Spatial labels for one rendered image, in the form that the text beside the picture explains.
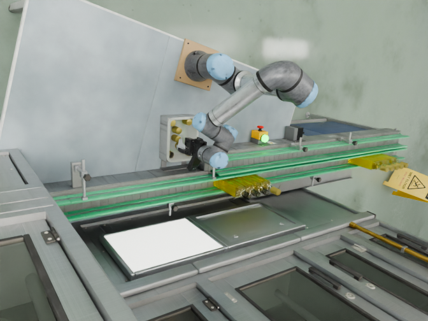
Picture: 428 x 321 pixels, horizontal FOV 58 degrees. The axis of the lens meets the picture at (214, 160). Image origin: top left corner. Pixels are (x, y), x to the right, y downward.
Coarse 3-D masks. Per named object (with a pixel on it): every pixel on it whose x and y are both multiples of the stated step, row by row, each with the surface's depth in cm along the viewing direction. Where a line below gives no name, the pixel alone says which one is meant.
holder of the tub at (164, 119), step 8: (160, 120) 191; (168, 120) 185; (160, 128) 191; (160, 136) 192; (160, 144) 193; (160, 152) 194; (160, 168) 197; (168, 168) 197; (176, 168) 198; (184, 168) 200
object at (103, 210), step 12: (396, 156) 297; (324, 168) 252; (336, 168) 253; (348, 168) 256; (276, 180) 221; (288, 180) 225; (180, 192) 192; (192, 192) 194; (204, 192) 195; (216, 192) 196; (108, 204) 172; (120, 204) 173; (132, 204) 175; (144, 204) 175; (156, 204) 177; (72, 216) 159; (84, 216) 159; (96, 216) 162
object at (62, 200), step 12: (348, 156) 257; (360, 156) 260; (276, 168) 218; (288, 168) 222; (168, 180) 186; (180, 180) 188; (192, 180) 189; (204, 180) 190; (216, 180) 194; (96, 192) 165; (108, 192) 167; (120, 192) 167; (132, 192) 169; (60, 204) 152
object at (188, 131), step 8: (176, 120) 194; (168, 128) 185; (184, 128) 198; (192, 128) 197; (168, 136) 186; (184, 136) 199; (192, 136) 198; (168, 144) 187; (168, 152) 188; (176, 152) 199; (168, 160) 189; (176, 160) 192; (184, 160) 195
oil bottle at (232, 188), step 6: (222, 180) 197; (228, 180) 197; (216, 186) 202; (222, 186) 198; (228, 186) 193; (234, 186) 190; (240, 186) 190; (228, 192) 194; (234, 192) 190; (240, 192) 188
